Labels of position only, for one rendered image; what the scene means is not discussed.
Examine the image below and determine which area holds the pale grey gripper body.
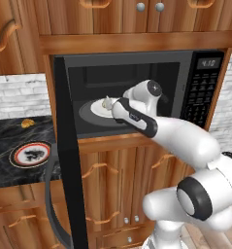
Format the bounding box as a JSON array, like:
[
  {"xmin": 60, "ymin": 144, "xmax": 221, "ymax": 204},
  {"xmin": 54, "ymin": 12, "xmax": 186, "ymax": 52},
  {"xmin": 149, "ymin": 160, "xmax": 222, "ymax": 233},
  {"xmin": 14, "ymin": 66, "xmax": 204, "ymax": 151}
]
[{"xmin": 110, "ymin": 96, "xmax": 122, "ymax": 111}]

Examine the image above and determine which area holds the pale garlic bulb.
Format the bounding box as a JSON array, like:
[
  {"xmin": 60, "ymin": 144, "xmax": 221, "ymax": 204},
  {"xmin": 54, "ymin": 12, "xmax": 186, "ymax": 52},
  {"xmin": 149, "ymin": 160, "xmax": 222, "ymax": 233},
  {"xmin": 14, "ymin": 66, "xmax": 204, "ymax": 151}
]
[{"xmin": 101, "ymin": 95, "xmax": 113, "ymax": 110}]

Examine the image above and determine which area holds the white plate in microwave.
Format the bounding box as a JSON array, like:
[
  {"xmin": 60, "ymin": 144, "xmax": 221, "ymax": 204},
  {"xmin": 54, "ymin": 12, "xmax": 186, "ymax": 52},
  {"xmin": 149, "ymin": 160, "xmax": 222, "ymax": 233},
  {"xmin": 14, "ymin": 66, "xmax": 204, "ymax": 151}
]
[{"xmin": 89, "ymin": 96, "xmax": 129, "ymax": 120}]

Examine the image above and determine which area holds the black microwave door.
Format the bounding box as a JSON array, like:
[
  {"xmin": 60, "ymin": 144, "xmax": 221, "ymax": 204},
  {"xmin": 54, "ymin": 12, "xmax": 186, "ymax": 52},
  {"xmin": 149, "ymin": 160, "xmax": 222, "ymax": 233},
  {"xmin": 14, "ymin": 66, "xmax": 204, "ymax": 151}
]
[{"xmin": 52, "ymin": 55, "xmax": 90, "ymax": 249}]

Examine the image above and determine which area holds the black microwave oven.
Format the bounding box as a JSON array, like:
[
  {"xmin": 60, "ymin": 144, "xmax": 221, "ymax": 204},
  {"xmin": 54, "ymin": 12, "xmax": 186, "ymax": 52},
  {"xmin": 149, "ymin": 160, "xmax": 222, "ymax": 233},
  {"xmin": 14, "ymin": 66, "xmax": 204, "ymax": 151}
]
[{"xmin": 53, "ymin": 49, "xmax": 226, "ymax": 140}]

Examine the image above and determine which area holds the white plate with red rim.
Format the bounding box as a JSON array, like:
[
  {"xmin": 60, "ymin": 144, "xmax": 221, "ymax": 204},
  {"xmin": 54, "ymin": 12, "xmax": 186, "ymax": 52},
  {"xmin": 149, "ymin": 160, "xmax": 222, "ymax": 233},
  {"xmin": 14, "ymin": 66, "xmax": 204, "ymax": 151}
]
[{"xmin": 8, "ymin": 140, "xmax": 53, "ymax": 169}]

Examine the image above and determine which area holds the dark round turntable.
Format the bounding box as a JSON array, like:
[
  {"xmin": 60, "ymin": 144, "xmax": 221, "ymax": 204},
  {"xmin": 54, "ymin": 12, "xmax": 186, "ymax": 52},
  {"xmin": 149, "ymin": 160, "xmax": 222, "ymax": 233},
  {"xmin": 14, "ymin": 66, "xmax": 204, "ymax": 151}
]
[{"xmin": 78, "ymin": 98, "xmax": 154, "ymax": 128}]

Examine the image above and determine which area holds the wooden base cupboard door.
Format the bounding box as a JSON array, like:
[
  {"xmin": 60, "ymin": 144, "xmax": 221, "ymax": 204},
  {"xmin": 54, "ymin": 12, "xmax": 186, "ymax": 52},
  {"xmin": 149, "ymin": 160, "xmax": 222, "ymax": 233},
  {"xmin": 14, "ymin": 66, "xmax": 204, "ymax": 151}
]
[
  {"xmin": 79, "ymin": 146, "xmax": 139, "ymax": 228},
  {"xmin": 0, "ymin": 207, "xmax": 70, "ymax": 249},
  {"xmin": 137, "ymin": 144, "xmax": 196, "ymax": 225}
]

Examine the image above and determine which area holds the small orange food item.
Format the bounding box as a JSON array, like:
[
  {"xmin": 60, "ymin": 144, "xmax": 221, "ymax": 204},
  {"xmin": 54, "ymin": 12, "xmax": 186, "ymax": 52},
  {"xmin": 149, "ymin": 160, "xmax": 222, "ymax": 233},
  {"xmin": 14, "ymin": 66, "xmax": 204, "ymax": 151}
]
[{"xmin": 20, "ymin": 118, "xmax": 36, "ymax": 129}]

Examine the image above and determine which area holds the wooden drawer front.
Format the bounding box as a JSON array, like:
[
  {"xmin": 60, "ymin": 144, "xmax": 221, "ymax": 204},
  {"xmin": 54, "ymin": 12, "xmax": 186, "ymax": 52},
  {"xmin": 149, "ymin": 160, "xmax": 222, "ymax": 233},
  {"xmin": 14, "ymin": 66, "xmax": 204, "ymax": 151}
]
[
  {"xmin": 95, "ymin": 225, "xmax": 157, "ymax": 249},
  {"xmin": 0, "ymin": 180, "xmax": 55, "ymax": 212}
]

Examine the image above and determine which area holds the curved wooden cupboard handle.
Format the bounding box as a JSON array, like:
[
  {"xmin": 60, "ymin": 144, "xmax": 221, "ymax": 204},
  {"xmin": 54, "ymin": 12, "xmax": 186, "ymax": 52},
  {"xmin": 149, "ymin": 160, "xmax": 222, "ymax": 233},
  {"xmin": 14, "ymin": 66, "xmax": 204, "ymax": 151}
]
[
  {"xmin": 0, "ymin": 18, "xmax": 22, "ymax": 53},
  {"xmin": 7, "ymin": 213, "xmax": 38, "ymax": 229},
  {"xmin": 79, "ymin": 0, "xmax": 113, "ymax": 10}
]

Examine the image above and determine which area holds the wooden wall cupboard door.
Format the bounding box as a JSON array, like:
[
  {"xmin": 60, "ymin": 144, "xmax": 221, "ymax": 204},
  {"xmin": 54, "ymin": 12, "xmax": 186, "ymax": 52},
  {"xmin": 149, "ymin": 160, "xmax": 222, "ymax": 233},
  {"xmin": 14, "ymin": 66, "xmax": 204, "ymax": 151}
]
[{"xmin": 0, "ymin": 0, "xmax": 48, "ymax": 76}]

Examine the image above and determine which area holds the grey curved door handle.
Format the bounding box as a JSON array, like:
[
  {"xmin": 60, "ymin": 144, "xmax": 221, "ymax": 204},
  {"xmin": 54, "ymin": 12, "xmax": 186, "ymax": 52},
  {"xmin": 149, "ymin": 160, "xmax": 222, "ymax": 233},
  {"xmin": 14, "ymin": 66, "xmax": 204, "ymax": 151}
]
[{"xmin": 44, "ymin": 141, "xmax": 74, "ymax": 249}]

